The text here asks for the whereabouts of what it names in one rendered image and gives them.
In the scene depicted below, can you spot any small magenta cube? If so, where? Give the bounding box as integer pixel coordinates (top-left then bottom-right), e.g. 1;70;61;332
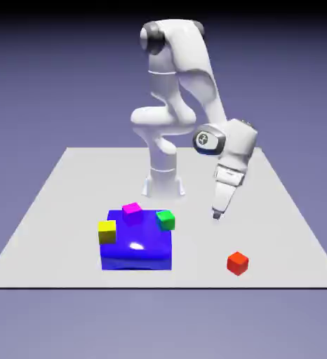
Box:
121;201;143;226

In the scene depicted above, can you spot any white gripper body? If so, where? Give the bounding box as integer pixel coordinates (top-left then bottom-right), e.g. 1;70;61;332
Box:
211;180;238;214

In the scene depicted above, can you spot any large blue box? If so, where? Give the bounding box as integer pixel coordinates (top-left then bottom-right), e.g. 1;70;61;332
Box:
100;209;173;271

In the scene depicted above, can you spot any small yellow cube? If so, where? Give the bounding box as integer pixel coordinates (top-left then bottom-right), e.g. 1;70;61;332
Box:
98;219;117;245

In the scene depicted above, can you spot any small red cube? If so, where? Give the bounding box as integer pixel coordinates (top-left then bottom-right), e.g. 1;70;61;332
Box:
226;251;250;276

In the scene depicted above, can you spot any small green cube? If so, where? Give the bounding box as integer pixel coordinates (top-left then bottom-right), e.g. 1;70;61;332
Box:
155;210;176;231

